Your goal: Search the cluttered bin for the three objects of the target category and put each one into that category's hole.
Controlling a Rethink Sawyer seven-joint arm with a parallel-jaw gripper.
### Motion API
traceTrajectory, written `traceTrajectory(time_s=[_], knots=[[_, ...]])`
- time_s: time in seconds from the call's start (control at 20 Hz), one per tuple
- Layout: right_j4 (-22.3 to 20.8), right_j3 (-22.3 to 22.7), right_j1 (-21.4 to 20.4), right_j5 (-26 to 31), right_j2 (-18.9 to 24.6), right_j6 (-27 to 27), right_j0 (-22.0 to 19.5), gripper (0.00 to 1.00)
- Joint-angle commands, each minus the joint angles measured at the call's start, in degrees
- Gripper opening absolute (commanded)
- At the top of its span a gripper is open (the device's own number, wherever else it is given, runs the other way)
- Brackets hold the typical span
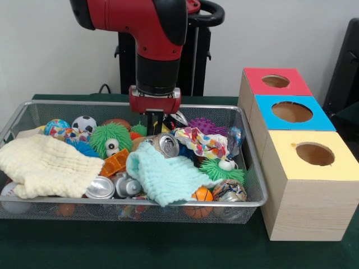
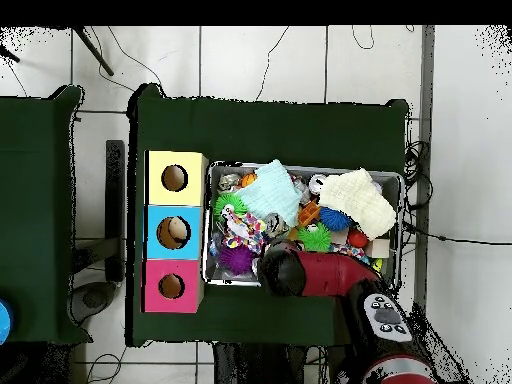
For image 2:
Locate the cream knitted cloth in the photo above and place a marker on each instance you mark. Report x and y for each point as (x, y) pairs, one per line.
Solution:
(360, 204)

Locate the dark green side cloth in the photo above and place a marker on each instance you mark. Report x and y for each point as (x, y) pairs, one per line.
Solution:
(36, 200)

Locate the grey stand foot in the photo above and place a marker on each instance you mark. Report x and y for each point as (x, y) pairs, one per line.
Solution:
(94, 300)

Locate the clear plastic packet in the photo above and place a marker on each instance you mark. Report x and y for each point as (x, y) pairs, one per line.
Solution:
(214, 244)

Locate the wooden box with three holes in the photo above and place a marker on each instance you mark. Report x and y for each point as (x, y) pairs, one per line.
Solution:
(176, 196)

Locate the orange plastic toy crate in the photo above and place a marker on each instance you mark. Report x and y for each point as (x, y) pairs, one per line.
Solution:
(308, 214)

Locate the dark green table cloth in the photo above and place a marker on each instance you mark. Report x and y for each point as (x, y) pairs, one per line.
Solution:
(280, 128)

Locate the large green puffer toy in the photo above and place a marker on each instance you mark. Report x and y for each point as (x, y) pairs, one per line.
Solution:
(316, 238)

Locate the silver drink can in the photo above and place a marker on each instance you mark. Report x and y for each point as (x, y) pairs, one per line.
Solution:
(275, 224)

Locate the small green puffer toy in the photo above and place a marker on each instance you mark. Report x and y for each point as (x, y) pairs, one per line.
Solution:
(228, 202)

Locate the small orange basketball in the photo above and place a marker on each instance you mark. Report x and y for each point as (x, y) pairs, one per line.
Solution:
(248, 180)

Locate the blue round object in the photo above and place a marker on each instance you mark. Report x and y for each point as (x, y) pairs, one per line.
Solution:
(4, 322)

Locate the black tripod leg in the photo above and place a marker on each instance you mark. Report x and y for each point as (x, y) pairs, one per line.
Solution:
(94, 51)

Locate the mint green knitted cloth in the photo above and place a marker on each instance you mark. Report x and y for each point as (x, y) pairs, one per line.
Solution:
(272, 194)

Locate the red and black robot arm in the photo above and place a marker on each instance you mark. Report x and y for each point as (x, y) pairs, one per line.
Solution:
(336, 274)

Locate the black upright panel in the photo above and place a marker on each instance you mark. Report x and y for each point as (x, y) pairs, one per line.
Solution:
(115, 188)

